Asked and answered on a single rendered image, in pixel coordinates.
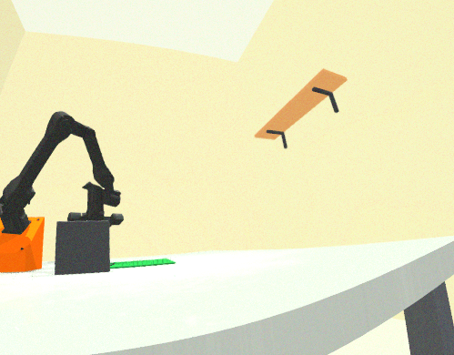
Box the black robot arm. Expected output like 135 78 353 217
0 111 121 235

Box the green circuit board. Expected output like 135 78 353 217
110 259 176 269

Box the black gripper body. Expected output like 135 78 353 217
67 198 124 225

